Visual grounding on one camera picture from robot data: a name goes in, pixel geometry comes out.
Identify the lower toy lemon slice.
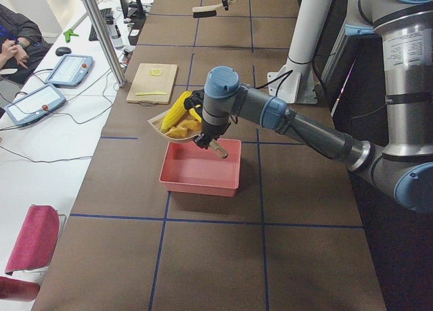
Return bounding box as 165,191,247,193
147,68,163,77

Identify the clear water bottle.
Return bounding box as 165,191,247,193
105,15,124,49

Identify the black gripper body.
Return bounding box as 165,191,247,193
184,89,233,139

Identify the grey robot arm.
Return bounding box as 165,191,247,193
183,0,432,213

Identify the white handled black brush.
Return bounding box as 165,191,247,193
192,0,237,18

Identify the wooden cutting board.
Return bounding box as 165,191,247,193
126,64,178,105

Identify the black monitor stand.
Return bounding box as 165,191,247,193
119,0,146,19

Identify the teach pendant tablet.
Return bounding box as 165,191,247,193
45,54,93,88
5,85,66,126

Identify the aluminium frame post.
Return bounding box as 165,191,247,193
81,0,127,88

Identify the seated person dark jacket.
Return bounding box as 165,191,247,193
1,5,51,85

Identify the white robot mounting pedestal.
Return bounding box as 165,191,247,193
267,0,333,104

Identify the black keyboard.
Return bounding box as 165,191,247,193
88,7,113,42

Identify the near teach pendant tablet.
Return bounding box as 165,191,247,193
5,85,66,126

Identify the yellow toy potato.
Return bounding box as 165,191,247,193
189,107,202,123

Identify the far teach pendant tablet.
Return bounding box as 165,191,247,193
45,54,93,88

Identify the pink plastic bin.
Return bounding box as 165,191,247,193
160,139,242,197

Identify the red fabric chair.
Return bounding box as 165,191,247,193
1,205,67,302

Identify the beige plastic dustpan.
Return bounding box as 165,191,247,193
148,110,201,143

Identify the black computer mouse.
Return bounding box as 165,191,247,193
55,47,72,56

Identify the yellow toy corn cob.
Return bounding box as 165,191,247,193
160,91,192,133

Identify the green plastic clamp tool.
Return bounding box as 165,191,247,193
63,28,78,43

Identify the yellow plastic toy knife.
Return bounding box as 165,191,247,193
135,91,167,96

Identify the tan toy ginger root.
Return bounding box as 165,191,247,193
166,120,202,139

